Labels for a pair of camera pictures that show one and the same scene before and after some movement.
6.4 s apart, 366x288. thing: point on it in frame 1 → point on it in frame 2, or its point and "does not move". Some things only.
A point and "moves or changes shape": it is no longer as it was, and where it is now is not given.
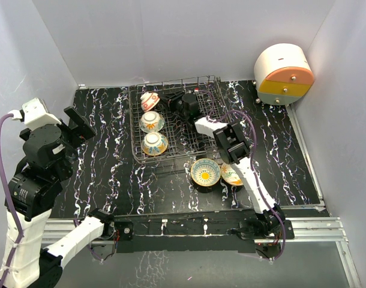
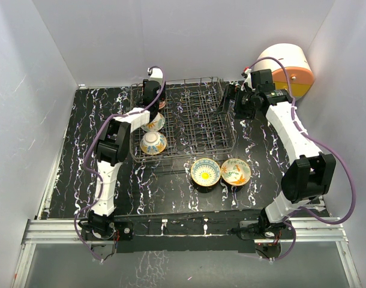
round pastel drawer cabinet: (283, 74) does not move
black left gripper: (82, 131) → (162, 93)
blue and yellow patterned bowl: (154, 144) does not move
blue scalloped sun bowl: (205, 172) does not move
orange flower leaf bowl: (230, 175) does not move
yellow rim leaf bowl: (152, 122) does not move
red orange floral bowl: (149, 101) moves or changes shape
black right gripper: (173, 99) → (229, 95)
